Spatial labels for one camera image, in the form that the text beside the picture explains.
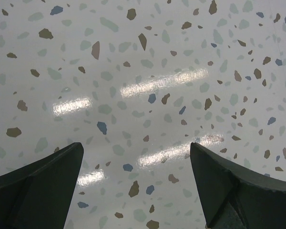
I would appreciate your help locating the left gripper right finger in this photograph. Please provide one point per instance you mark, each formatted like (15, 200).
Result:
(235, 197)

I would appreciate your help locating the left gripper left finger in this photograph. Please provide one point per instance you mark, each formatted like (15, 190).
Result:
(38, 195)

